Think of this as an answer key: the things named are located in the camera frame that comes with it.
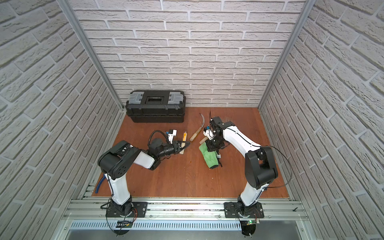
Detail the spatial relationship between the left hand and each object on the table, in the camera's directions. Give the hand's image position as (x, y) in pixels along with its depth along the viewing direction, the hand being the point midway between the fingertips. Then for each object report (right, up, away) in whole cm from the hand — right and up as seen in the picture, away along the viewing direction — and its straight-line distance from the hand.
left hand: (191, 144), depth 84 cm
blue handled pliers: (-52, -24, -4) cm, 57 cm away
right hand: (+12, -4, +4) cm, 14 cm away
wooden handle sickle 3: (+5, +7, +21) cm, 22 cm away
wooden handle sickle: (-4, +3, +1) cm, 5 cm away
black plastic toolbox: (-24, +23, +14) cm, 36 cm away
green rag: (+11, -8, -1) cm, 14 cm away
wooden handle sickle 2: (+8, 0, +15) cm, 17 cm away
